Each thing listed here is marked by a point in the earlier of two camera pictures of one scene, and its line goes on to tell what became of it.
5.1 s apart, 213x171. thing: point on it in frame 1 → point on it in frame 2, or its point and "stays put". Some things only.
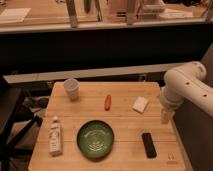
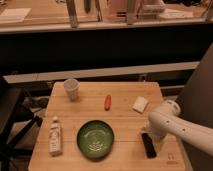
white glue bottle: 55,136 stays put
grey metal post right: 130,12 stays put
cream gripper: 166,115 → 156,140
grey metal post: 72,13 stays put
